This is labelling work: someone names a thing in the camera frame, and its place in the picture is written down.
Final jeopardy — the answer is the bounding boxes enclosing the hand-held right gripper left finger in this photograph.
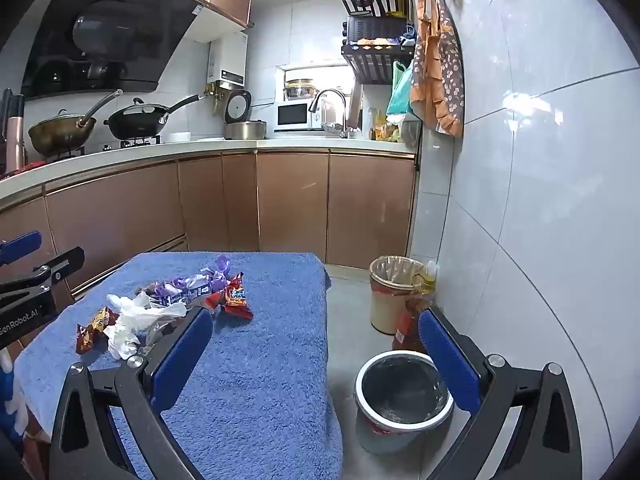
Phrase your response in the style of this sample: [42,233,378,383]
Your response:
[48,305,216,480]

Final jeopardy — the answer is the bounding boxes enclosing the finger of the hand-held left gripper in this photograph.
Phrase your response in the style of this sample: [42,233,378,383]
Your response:
[0,231,43,267]
[0,246,86,306]

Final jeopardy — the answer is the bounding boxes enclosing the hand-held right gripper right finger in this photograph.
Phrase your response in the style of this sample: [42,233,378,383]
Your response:
[417,305,583,480]

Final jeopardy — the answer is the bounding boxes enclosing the crushed blue white milk carton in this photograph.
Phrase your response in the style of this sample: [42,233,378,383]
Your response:
[159,276,212,307]

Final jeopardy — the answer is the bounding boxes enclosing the white bin with black liner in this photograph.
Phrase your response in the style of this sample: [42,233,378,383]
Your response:
[354,351,455,456]

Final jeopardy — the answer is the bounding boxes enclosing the beige trash bin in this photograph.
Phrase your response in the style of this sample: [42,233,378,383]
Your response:
[369,255,426,336]

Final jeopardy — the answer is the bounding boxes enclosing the cooking oil bottle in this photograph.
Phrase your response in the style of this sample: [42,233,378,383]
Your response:
[392,260,441,353]

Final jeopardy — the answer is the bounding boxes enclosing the white plastic bag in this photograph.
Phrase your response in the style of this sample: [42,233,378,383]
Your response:
[106,291,188,331]

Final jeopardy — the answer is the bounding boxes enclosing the brown orange snack packet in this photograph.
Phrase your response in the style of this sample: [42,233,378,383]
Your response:
[76,306,121,356]

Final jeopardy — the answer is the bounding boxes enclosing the red snack packet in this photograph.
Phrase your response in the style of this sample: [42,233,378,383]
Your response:
[222,272,254,320]

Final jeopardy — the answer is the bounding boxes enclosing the purple plastic wrapper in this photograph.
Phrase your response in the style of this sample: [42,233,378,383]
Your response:
[201,255,235,293]

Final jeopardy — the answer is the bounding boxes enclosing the blue fleece blanket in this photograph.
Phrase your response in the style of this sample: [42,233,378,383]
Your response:
[14,251,343,480]

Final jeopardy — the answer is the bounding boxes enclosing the knife block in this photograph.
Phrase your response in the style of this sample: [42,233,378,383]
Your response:
[0,88,27,176]

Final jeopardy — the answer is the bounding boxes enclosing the brass wok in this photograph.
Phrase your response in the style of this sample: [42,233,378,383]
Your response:
[27,89,123,157]

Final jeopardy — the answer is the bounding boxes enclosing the gas stove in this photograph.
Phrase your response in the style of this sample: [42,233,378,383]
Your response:
[50,135,163,158]

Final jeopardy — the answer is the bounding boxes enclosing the black frying pan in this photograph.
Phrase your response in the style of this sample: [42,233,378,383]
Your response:
[103,94,201,140]

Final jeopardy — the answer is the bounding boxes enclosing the copper base cabinets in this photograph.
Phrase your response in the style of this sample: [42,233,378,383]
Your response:
[0,150,418,311]

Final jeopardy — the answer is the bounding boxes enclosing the black range hood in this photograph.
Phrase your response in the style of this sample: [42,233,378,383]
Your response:
[20,0,201,101]

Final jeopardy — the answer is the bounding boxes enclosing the rice cooker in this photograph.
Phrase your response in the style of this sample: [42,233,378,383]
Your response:
[223,89,267,141]

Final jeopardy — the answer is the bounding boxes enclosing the white microwave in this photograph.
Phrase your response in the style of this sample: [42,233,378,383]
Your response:
[272,100,326,133]

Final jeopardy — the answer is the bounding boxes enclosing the green plastic bag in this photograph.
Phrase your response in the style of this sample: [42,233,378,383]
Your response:
[386,61,415,117]

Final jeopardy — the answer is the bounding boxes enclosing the wooden cutting board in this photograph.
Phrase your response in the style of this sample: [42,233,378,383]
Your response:
[348,82,363,131]

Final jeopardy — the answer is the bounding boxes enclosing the white water heater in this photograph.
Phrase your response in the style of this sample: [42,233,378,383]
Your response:
[207,32,249,86]

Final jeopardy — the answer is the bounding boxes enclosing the orange floral apron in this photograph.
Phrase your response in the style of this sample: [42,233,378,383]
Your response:
[410,0,466,138]

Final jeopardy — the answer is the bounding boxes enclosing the chrome faucet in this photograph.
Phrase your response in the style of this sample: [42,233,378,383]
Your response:
[308,88,349,138]

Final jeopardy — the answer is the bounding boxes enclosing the black wall rack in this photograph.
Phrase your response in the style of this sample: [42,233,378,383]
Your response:
[341,0,417,83]

